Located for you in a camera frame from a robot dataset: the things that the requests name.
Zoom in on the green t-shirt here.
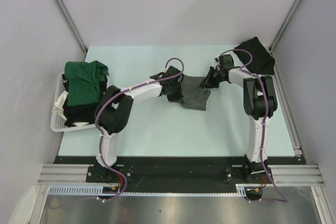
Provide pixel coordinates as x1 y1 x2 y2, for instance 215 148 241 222
64 61 109 106

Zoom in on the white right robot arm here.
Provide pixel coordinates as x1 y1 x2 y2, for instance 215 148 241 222
199 55 278 183

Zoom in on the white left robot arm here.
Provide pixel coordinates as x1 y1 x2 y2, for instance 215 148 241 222
94 66 183 182

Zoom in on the black t-shirt in basket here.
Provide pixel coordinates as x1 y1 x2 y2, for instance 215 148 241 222
62 74 107 127

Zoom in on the white printed t-shirt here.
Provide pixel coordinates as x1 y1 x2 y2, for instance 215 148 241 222
52 91 91 127

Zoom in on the white slotted cable duct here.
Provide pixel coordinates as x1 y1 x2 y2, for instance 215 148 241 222
48 184 261 197

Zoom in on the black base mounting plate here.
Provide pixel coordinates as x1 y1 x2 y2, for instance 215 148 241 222
54 155 307 193

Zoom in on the aluminium frame rail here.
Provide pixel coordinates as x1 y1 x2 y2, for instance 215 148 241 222
38 164 324 187

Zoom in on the grey t-shirt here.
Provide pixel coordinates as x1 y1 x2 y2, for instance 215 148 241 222
178 75 211 111

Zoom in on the white plastic laundry basket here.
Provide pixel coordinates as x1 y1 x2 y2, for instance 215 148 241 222
50 74 95 132

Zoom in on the black t-shirt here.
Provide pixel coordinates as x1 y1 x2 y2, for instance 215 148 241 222
62 74 107 127
234 37 275 75

